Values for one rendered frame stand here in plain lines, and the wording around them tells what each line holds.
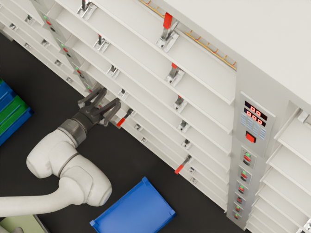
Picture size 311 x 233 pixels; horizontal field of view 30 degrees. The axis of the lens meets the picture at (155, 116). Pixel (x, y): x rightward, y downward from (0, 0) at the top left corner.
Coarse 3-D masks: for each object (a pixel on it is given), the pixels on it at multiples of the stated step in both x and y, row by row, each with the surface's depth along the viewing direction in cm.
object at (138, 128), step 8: (104, 104) 225; (120, 112) 227; (128, 120) 226; (136, 128) 225; (144, 136) 224; (152, 136) 223; (160, 144) 222; (168, 152) 221; (176, 160) 219; (184, 168) 218; (192, 168) 215; (192, 176) 217; (200, 176) 216; (208, 184) 215; (216, 192) 214; (224, 200) 213
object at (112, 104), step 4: (112, 100) 198; (116, 100) 199; (108, 104) 198; (112, 104) 198; (100, 108) 196; (104, 108) 197; (108, 108) 198; (96, 112) 195; (100, 112) 196; (104, 112) 198
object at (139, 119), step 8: (112, 96) 209; (136, 120) 206; (144, 120) 205; (144, 128) 205; (152, 128) 204; (160, 136) 203; (168, 144) 202; (176, 144) 201; (176, 152) 201; (184, 152) 200; (184, 160) 200; (200, 168) 198; (208, 176) 197; (216, 176) 196; (216, 184) 196; (224, 184) 195; (224, 192) 195
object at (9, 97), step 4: (8, 92) 237; (12, 92) 239; (4, 96) 243; (8, 96) 239; (12, 96) 241; (0, 100) 243; (4, 100) 239; (8, 100) 241; (0, 104) 239; (4, 104) 241; (0, 108) 241
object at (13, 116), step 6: (24, 102) 252; (18, 108) 258; (24, 108) 256; (12, 114) 252; (18, 114) 256; (6, 120) 252; (12, 120) 256; (0, 126) 251; (6, 126) 255; (0, 132) 255
